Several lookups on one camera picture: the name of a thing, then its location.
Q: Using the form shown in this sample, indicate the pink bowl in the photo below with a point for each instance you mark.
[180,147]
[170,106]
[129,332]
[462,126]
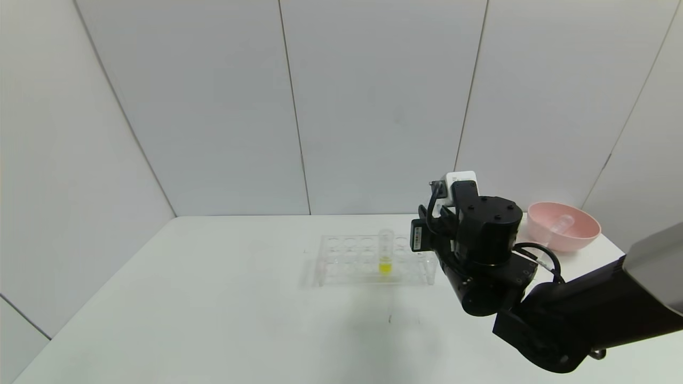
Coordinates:
[581,226]

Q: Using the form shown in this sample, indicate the test tube with yellow pigment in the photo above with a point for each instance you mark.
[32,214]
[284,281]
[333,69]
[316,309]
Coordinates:
[384,265]

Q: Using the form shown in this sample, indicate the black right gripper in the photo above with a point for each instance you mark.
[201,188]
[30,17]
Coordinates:
[418,235]

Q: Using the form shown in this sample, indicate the clear acrylic test tube rack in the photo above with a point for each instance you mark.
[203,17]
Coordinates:
[352,261]

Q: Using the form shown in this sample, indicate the test tube with red pigment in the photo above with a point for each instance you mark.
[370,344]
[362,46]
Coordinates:
[561,224]

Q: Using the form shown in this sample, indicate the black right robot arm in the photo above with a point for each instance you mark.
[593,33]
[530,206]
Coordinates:
[560,309]

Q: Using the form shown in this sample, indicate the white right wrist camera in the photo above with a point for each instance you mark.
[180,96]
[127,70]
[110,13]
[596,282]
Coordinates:
[459,178]

